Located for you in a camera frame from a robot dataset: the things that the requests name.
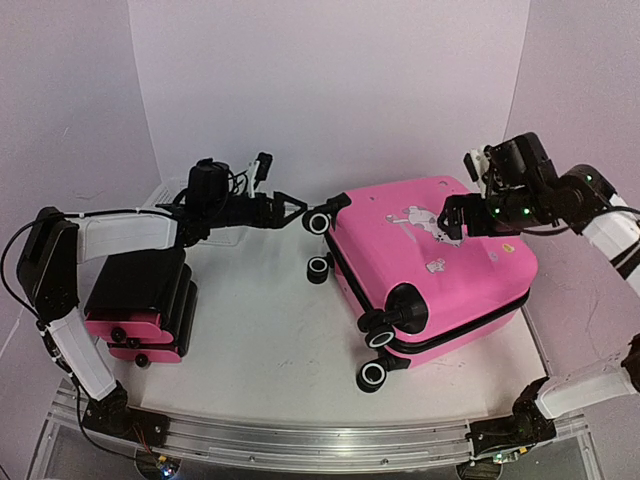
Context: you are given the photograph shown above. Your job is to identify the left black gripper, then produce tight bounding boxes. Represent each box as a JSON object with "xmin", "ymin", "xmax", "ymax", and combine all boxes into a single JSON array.
[{"xmin": 207, "ymin": 191, "xmax": 308, "ymax": 229}]

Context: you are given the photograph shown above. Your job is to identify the pink hard-shell suitcase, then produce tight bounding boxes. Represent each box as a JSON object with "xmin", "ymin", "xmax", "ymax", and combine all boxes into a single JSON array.
[{"xmin": 302, "ymin": 176, "xmax": 538, "ymax": 393}]

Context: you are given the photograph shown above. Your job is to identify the white plastic mesh basket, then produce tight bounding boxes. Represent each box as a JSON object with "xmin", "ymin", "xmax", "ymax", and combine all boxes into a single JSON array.
[{"xmin": 143, "ymin": 178, "xmax": 247, "ymax": 247}]

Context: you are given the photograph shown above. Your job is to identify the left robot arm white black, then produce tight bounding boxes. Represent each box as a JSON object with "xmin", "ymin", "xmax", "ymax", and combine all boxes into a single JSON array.
[{"xmin": 16, "ymin": 191, "xmax": 308, "ymax": 437}]

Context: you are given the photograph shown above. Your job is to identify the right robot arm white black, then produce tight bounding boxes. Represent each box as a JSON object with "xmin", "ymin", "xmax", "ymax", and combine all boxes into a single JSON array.
[{"xmin": 438, "ymin": 160, "xmax": 639, "ymax": 443}]

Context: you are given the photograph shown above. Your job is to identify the pink and black folded case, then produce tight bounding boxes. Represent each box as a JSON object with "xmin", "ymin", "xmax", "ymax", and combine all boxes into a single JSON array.
[{"xmin": 84, "ymin": 248, "xmax": 198, "ymax": 368}]

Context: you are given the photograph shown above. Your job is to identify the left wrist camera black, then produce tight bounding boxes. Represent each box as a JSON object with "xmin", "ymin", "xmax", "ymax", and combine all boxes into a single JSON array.
[{"xmin": 185, "ymin": 158, "xmax": 230, "ymax": 209}]

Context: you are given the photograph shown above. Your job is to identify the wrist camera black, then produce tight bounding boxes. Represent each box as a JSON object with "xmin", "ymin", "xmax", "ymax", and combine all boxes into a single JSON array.
[
  {"xmin": 463, "ymin": 132, "xmax": 557, "ymax": 198},
  {"xmin": 185, "ymin": 158, "xmax": 230, "ymax": 209}
]

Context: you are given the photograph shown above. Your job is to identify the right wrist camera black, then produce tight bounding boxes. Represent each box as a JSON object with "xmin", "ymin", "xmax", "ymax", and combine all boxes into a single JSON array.
[{"xmin": 463, "ymin": 132, "xmax": 557, "ymax": 198}]

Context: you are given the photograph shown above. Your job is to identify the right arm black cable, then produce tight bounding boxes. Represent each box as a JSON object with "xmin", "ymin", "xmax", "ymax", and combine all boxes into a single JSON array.
[{"xmin": 549, "ymin": 204, "xmax": 640, "ymax": 236}]

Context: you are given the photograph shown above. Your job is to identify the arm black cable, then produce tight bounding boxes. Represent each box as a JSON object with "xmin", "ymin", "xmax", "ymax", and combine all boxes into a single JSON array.
[
  {"xmin": 549, "ymin": 204, "xmax": 640, "ymax": 236},
  {"xmin": 1, "ymin": 219, "xmax": 56, "ymax": 321}
]

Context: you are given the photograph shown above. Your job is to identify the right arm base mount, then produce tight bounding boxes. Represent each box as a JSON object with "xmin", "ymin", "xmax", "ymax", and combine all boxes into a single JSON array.
[{"xmin": 465, "ymin": 377, "xmax": 556, "ymax": 458}]

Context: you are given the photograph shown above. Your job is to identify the curved aluminium rail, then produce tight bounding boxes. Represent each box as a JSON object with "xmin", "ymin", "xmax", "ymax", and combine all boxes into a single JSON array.
[{"xmin": 50, "ymin": 383, "xmax": 587, "ymax": 473}]

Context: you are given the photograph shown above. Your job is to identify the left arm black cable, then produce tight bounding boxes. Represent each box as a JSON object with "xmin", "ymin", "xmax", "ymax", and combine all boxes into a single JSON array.
[{"xmin": 1, "ymin": 219, "xmax": 56, "ymax": 321}]

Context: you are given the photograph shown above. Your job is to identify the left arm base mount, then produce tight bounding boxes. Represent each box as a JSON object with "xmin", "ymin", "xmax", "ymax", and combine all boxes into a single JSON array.
[{"xmin": 81, "ymin": 387, "xmax": 170, "ymax": 447}]

